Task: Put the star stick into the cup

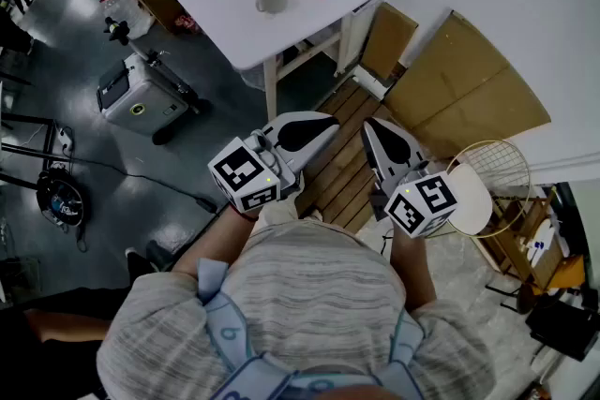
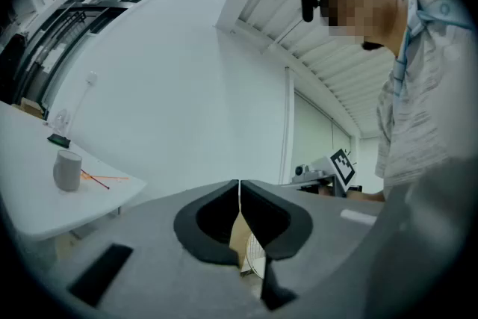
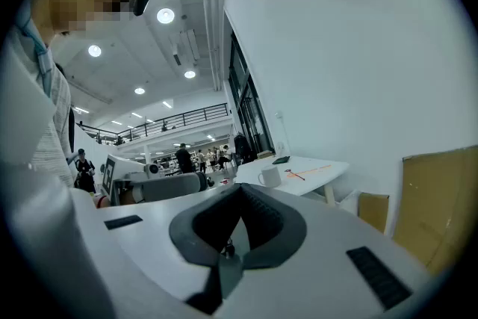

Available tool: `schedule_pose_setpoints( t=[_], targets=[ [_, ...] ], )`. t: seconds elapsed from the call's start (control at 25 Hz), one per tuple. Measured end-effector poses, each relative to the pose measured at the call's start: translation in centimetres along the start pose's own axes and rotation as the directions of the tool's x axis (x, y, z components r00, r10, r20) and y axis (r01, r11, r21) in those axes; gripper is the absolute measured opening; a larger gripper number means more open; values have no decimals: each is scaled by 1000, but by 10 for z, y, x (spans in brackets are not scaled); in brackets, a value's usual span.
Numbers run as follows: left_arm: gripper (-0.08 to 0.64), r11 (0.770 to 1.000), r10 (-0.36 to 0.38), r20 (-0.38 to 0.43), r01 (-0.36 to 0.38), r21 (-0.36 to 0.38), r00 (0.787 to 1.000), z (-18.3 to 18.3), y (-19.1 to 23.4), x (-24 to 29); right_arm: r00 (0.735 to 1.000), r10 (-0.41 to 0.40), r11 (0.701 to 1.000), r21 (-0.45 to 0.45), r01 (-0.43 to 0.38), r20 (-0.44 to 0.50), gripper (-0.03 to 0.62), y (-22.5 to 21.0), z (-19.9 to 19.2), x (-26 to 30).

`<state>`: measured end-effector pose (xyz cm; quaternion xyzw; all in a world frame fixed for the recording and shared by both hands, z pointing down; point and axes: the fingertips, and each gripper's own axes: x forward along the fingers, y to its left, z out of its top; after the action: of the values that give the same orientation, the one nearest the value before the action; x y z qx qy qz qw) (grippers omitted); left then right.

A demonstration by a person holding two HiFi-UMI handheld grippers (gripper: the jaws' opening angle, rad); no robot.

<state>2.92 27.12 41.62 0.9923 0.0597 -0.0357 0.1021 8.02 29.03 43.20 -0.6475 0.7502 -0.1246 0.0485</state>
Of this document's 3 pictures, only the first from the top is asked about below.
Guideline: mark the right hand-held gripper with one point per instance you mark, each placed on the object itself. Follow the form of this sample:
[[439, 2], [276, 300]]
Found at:
[[422, 201]]

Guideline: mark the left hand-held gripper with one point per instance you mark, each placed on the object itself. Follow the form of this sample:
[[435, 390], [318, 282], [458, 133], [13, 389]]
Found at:
[[244, 173]]

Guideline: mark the person's left forearm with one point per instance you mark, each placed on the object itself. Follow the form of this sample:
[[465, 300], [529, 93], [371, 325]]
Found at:
[[211, 243]]

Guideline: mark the person's right forearm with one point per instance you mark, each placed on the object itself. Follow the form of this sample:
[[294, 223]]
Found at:
[[412, 267]]

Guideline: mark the white table leg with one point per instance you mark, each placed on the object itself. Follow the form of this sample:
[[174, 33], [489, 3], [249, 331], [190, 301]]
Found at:
[[271, 93]]

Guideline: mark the wooden rack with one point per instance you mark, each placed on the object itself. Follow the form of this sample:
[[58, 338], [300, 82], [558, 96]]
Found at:
[[515, 248]]

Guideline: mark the grey striped shirt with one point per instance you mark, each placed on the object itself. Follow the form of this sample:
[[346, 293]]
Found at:
[[304, 271]]

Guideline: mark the large flat cardboard sheet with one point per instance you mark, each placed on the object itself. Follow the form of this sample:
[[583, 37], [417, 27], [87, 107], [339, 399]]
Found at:
[[464, 84]]

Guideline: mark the silver hard case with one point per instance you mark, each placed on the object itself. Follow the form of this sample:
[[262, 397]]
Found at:
[[140, 98]]

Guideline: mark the small cardboard sheet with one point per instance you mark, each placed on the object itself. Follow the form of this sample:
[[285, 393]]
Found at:
[[386, 40]]

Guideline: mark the white power strip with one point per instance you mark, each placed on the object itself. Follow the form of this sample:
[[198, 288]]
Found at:
[[65, 140]]

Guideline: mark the round black bag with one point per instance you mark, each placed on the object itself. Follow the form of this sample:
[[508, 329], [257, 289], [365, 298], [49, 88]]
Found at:
[[61, 201]]

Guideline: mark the brown cardboard box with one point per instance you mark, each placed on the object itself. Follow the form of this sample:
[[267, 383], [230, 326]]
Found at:
[[161, 4]]

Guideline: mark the black box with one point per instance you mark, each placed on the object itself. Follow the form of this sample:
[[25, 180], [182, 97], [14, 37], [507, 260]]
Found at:
[[562, 328]]

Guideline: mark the clear plastic water bottle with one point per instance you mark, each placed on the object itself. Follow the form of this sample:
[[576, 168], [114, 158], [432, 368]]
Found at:
[[126, 9]]

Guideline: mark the black metal frame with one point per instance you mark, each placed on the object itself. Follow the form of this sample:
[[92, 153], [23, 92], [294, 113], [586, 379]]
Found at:
[[47, 140]]

